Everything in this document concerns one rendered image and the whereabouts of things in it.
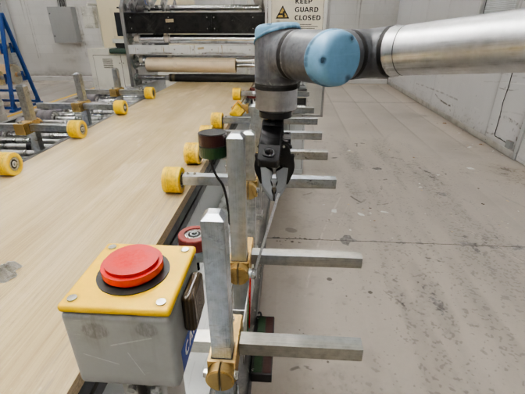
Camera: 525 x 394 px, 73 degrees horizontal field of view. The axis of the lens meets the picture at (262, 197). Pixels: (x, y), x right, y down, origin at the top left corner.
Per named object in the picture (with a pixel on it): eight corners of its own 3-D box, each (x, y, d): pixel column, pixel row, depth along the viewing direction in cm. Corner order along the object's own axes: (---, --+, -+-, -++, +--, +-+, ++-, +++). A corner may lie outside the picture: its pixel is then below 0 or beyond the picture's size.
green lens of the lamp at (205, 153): (230, 150, 77) (230, 140, 76) (226, 159, 72) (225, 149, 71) (202, 149, 77) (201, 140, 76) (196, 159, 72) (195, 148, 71)
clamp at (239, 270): (253, 252, 96) (253, 236, 93) (248, 285, 83) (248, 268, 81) (233, 252, 96) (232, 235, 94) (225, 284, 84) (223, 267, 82)
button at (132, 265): (172, 262, 26) (169, 243, 25) (154, 300, 23) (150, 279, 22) (119, 260, 26) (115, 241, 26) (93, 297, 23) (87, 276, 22)
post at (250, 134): (256, 268, 120) (255, 128, 99) (255, 275, 117) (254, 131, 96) (246, 268, 120) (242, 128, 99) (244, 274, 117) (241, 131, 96)
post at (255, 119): (261, 225, 141) (261, 102, 120) (261, 229, 138) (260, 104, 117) (252, 224, 141) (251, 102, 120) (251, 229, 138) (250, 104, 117)
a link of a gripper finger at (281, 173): (287, 192, 89) (287, 157, 85) (287, 203, 84) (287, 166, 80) (274, 192, 89) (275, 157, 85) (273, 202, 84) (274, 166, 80)
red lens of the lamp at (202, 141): (230, 139, 76) (229, 129, 75) (225, 148, 70) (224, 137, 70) (201, 138, 76) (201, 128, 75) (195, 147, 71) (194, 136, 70)
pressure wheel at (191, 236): (216, 260, 96) (212, 223, 91) (209, 280, 89) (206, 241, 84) (186, 259, 97) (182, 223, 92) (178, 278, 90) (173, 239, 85)
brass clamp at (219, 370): (245, 332, 74) (245, 314, 72) (237, 392, 62) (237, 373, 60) (216, 331, 75) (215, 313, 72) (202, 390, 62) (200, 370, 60)
